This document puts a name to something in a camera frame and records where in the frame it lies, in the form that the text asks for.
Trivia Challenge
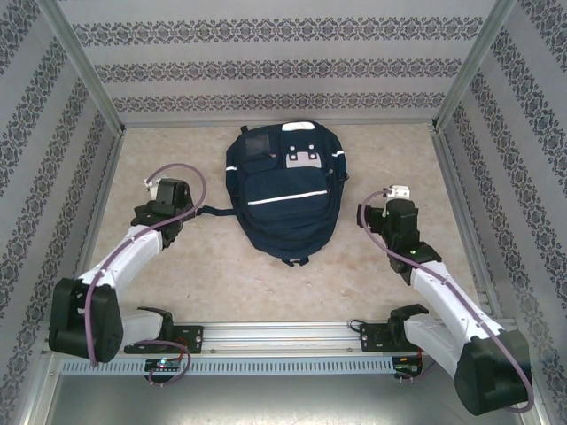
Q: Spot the navy blue backpack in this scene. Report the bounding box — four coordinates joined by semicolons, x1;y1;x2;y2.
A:
197;120;351;268

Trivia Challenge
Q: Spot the steel shelf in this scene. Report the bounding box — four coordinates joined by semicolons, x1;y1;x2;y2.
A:
26;374;546;425

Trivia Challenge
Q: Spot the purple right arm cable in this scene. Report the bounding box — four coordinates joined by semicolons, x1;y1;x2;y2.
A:
357;189;534;413

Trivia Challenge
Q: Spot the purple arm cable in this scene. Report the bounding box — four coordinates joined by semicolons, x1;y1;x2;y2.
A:
357;189;534;413
87;162;209;389

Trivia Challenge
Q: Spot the aluminium side rail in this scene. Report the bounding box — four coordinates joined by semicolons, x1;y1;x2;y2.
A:
431;130;505;319
60;130;128;323

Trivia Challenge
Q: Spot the thin aluminium wall rail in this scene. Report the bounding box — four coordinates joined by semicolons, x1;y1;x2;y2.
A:
121;123;439;133

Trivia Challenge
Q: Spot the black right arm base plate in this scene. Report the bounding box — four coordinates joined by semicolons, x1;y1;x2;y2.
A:
359;322;442;354

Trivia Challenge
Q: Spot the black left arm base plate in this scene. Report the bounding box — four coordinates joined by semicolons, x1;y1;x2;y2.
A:
125;325;205;355

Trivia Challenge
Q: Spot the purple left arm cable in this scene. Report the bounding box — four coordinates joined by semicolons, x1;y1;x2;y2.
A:
87;162;209;389

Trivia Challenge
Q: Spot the aluminium mounting rail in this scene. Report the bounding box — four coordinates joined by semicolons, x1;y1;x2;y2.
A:
42;321;520;355

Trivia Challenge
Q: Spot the aluminium frame post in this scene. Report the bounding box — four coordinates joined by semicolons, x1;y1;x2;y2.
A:
37;0;128;136
431;0;519;134

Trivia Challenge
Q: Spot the grey slotted cable duct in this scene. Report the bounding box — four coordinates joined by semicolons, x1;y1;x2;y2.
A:
59;356;396;376

